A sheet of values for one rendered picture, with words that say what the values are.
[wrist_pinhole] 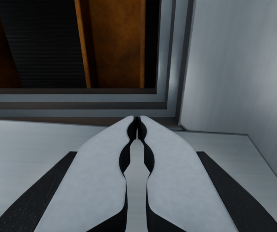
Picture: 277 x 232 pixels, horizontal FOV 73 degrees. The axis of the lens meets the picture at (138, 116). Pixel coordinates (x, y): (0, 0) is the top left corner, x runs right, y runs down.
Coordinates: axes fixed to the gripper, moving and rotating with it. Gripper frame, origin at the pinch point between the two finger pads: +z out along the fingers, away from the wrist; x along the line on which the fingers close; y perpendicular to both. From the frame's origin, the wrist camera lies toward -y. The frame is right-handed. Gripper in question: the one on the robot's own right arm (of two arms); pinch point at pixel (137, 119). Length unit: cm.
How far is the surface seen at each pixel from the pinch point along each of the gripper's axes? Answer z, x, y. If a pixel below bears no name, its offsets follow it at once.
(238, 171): 0.6, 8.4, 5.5
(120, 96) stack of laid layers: 3.4, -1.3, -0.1
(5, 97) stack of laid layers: 3.4, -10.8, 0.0
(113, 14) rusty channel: 18.1, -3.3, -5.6
